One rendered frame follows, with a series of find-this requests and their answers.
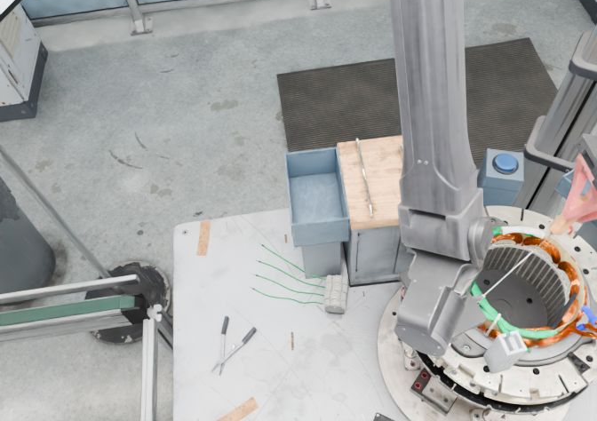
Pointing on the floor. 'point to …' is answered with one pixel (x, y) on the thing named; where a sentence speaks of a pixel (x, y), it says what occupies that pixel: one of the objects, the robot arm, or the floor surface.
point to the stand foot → (155, 283)
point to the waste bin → (23, 257)
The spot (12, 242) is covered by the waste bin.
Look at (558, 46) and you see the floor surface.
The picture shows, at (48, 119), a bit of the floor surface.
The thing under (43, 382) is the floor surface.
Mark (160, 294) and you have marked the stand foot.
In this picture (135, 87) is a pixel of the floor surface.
